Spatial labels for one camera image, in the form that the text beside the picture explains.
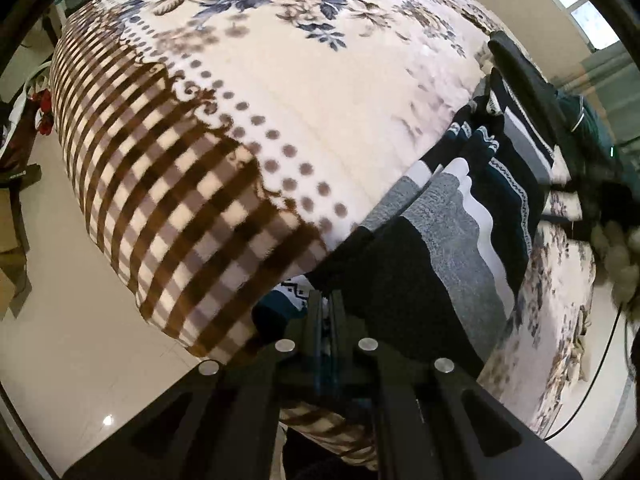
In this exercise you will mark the dark green black garment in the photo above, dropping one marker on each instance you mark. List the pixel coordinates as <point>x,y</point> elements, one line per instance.
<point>557,123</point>

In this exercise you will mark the floral cream bed blanket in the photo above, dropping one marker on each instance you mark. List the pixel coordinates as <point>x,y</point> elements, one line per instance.
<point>217,148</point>

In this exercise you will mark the white fluffy item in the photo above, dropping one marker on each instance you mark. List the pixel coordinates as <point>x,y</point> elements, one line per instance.
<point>619,254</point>

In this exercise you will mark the red and brown floor clutter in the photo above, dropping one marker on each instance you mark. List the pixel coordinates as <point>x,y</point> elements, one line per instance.
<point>21,122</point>

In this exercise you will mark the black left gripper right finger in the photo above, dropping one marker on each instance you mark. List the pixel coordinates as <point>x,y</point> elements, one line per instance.
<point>432,421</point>

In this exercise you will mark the window with white frame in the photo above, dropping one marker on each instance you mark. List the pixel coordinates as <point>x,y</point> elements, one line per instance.
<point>592,25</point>

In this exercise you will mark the black teal patterned knit sweater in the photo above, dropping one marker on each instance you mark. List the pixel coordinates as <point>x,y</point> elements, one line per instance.
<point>435,268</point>

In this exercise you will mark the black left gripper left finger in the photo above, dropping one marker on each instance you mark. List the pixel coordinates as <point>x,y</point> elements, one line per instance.
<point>217,422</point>

